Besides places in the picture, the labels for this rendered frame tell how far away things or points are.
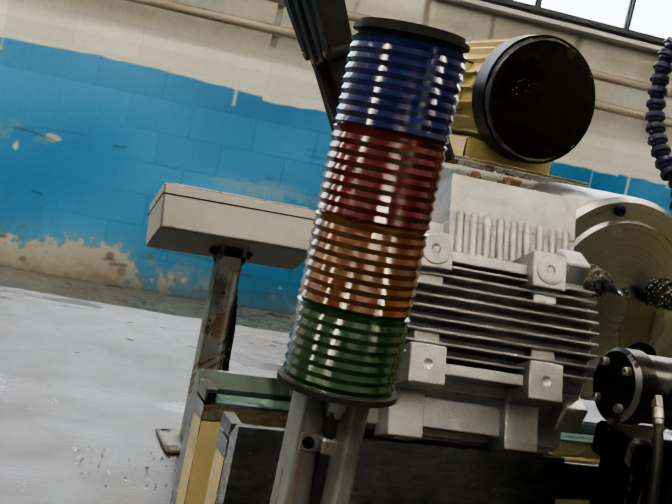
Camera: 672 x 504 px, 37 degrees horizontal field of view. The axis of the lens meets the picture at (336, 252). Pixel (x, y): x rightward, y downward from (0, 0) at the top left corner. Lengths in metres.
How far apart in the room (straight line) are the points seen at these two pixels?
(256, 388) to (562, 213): 0.31
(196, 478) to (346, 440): 0.37
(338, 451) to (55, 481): 0.49
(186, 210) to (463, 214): 0.32
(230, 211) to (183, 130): 5.31
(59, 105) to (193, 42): 0.90
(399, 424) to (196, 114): 5.63
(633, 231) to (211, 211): 0.50
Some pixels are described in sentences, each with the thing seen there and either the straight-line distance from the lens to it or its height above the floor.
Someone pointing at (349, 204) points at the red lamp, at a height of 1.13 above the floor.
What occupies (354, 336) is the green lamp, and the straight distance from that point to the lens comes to 0.49.
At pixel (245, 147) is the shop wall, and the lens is 6.38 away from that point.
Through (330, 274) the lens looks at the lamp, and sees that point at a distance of 0.49.
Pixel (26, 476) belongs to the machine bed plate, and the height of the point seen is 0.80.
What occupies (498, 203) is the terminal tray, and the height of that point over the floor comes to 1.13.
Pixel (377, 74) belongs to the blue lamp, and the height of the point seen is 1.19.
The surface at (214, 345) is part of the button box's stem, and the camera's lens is 1.08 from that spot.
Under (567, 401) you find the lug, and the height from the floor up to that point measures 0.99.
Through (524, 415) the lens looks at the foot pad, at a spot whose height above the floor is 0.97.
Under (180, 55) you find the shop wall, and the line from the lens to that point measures 6.35.
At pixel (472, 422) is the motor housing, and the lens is 0.82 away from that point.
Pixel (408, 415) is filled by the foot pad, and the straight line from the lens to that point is 0.79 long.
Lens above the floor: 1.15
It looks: 6 degrees down
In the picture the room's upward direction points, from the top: 12 degrees clockwise
